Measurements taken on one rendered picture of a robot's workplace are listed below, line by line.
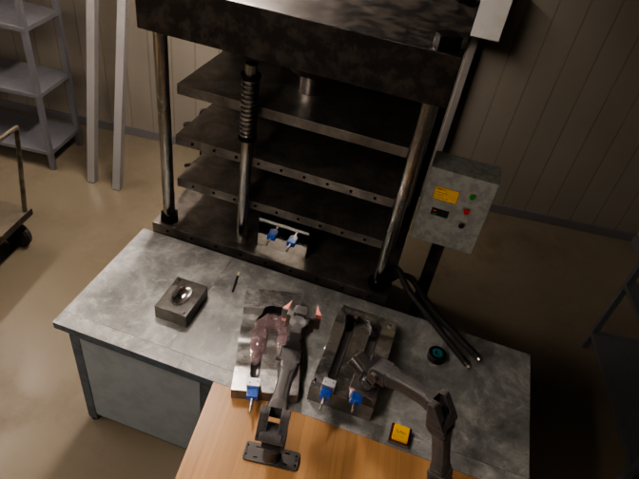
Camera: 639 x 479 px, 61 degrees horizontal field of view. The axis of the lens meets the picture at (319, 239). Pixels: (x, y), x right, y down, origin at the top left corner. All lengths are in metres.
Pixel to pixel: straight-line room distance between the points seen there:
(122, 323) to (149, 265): 0.37
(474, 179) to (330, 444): 1.24
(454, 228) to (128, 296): 1.52
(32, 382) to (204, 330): 1.26
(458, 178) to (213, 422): 1.42
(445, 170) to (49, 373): 2.37
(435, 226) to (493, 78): 2.09
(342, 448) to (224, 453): 0.43
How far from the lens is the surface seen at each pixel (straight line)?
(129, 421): 2.99
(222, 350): 2.35
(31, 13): 4.66
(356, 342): 2.30
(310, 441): 2.14
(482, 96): 4.51
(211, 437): 2.13
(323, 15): 2.20
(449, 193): 2.47
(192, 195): 3.18
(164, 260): 2.73
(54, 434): 3.18
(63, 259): 4.03
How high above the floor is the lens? 2.65
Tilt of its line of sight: 40 degrees down
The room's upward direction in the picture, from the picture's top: 10 degrees clockwise
